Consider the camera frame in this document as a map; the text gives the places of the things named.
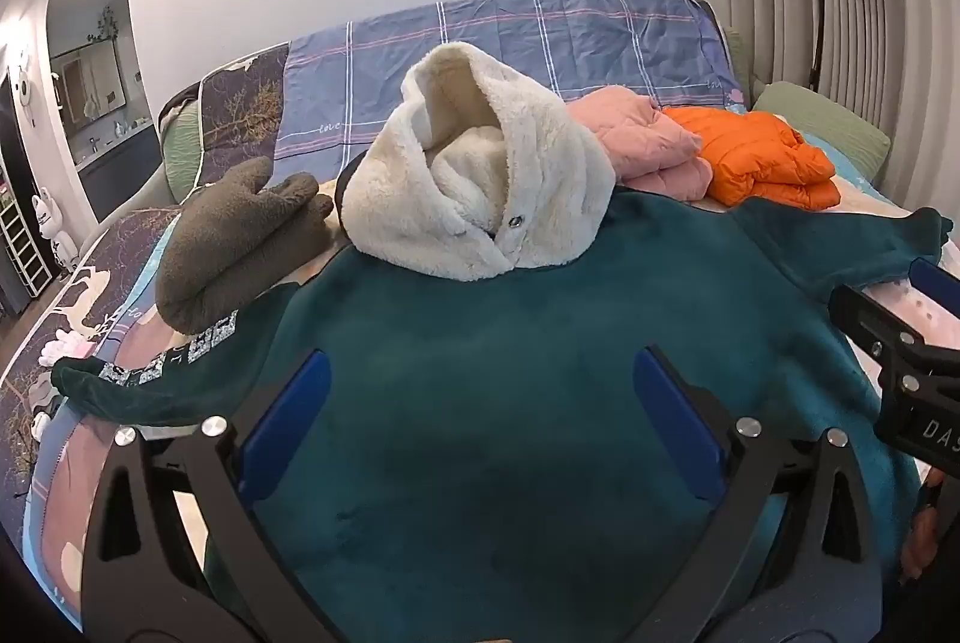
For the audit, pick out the dark deer print quilt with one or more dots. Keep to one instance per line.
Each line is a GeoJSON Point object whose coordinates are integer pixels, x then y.
{"type": "Point", "coordinates": [240, 103]}

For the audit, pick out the pink white small cloth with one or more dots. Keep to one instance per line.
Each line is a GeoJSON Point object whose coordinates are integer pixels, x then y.
{"type": "Point", "coordinates": [67, 346]}

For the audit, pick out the olive folded fleece garment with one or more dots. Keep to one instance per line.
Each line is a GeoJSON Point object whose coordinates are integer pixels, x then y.
{"type": "Point", "coordinates": [232, 238]}

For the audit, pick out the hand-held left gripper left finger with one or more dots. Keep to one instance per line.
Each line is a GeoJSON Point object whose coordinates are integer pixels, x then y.
{"type": "Point", "coordinates": [289, 425]}

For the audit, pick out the blue plaid bed cover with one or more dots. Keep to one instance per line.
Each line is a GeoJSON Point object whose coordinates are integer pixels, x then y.
{"type": "Point", "coordinates": [525, 35]}

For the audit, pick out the white wall ornament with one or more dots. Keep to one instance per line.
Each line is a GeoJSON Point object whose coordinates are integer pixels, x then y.
{"type": "Point", "coordinates": [22, 88]}

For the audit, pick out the green pillow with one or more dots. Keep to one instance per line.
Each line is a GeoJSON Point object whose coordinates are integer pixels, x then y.
{"type": "Point", "coordinates": [176, 155]}
{"type": "Point", "coordinates": [825, 118]}

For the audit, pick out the white ladder shelf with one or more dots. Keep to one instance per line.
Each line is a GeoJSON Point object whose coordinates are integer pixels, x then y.
{"type": "Point", "coordinates": [22, 253]}

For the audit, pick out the grey pleated curtain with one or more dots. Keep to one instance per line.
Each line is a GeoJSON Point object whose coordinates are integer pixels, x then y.
{"type": "Point", "coordinates": [885, 50]}

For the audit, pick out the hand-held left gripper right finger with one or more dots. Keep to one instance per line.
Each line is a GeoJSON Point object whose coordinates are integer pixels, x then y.
{"type": "Point", "coordinates": [675, 425]}

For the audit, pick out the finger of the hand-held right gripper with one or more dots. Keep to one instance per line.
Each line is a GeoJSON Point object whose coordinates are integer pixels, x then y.
{"type": "Point", "coordinates": [870, 328]}
{"type": "Point", "coordinates": [937, 286]}

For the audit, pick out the hanging green plant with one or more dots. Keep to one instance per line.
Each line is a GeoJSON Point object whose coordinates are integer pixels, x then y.
{"type": "Point", "coordinates": [105, 24]}

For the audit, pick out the orange folded puffer jacket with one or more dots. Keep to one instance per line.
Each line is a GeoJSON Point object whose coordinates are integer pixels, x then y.
{"type": "Point", "coordinates": [757, 155]}

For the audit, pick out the grey upholstered bed frame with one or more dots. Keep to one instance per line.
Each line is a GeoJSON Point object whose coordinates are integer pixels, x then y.
{"type": "Point", "coordinates": [150, 193]}

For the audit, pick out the person's right hand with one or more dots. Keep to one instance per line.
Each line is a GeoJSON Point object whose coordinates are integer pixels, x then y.
{"type": "Point", "coordinates": [919, 549]}

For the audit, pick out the teal fleece hooded coat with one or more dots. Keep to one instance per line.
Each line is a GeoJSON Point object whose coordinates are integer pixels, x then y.
{"type": "Point", "coordinates": [480, 388]}

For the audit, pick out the pink folded jacket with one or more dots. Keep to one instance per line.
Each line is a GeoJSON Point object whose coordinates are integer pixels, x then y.
{"type": "Point", "coordinates": [637, 140]}

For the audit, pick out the dark blue cabinet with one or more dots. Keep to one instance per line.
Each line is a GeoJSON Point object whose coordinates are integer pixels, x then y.
{"type": "Point", "coordinates": [120, 170]}

